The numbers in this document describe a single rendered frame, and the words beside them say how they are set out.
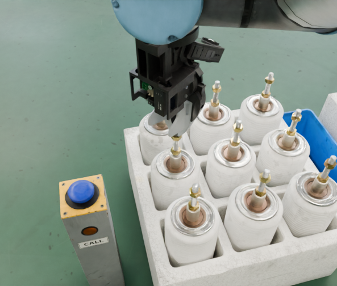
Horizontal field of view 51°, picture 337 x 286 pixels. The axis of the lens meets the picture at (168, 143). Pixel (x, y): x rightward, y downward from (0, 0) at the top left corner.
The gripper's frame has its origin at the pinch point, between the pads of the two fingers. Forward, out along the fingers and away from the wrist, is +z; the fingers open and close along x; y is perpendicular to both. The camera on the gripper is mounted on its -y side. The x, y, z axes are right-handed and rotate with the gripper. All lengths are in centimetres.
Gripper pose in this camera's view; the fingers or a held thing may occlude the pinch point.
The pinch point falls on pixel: (178, 125)
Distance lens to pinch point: 61.4
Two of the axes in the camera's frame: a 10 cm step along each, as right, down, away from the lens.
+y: -6.3, 5.7, -5.3
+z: 0.0, 6.8, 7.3
